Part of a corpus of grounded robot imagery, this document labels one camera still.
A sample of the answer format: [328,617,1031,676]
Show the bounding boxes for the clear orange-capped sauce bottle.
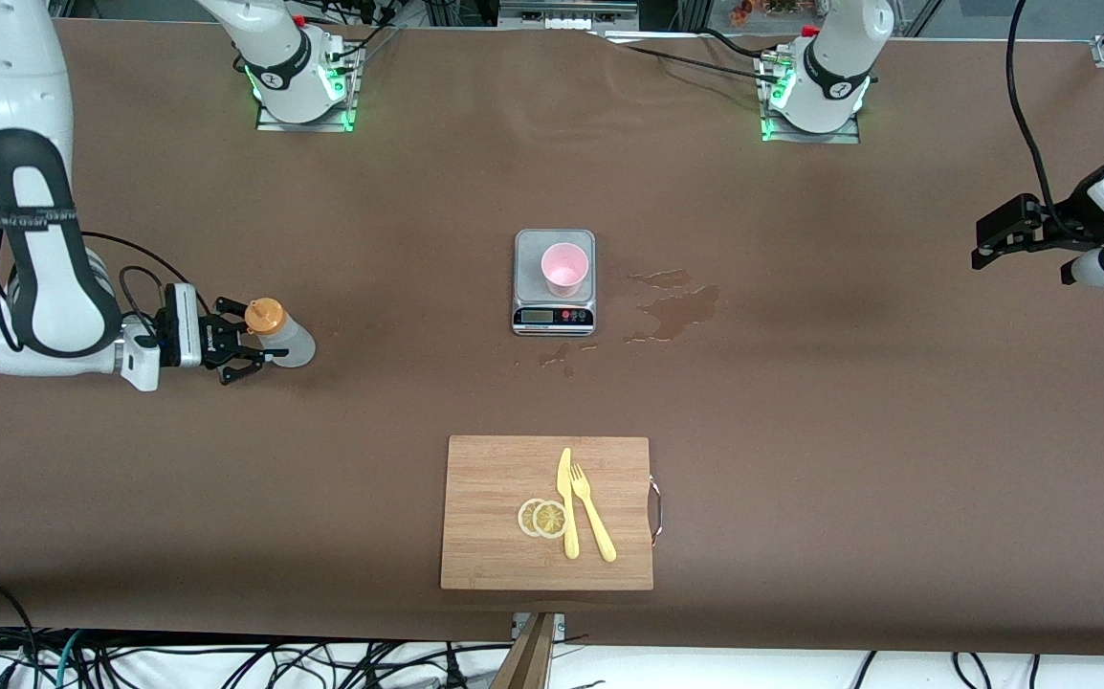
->
[246,298,317,369]

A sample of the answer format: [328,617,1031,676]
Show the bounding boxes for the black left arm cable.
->
[1005,0,1060,211]

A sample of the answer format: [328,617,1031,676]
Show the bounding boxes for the teal cable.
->
[53,630,86,689]

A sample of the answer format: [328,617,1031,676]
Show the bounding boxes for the grey power strip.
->
[499,0,641,32]

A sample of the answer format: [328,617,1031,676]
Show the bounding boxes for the wooden post with bracket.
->
[490,612,567,689]

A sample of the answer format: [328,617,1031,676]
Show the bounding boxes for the large brown liquid spill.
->
[624,269,722,344]

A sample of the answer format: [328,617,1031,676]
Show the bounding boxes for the thin black cable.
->
[624,44,784,85]
[700,27,775,60]

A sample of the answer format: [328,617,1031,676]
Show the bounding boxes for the orange toy food pile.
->
[729,0,802,26]

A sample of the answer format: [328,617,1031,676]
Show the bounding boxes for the silver digital kitchen scale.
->
[511,228,598,337]

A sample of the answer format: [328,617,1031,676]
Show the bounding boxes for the yellow plastic fork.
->
[569,463,618,564]

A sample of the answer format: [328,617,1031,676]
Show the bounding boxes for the small brown liquid spill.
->
[516,342,599,378]

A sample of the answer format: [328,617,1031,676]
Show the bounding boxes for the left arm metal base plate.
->
[761,48,861,144]

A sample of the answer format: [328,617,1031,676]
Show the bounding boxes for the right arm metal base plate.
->
[255,38,362,133]

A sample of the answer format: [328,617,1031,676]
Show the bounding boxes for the bamboo cutting board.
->
[439,435,664,591]

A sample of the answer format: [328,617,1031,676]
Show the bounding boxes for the pink plastic cup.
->
[541,242,590,299]

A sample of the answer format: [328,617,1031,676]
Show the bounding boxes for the yellow plastic knife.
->
[557,447,581,561]

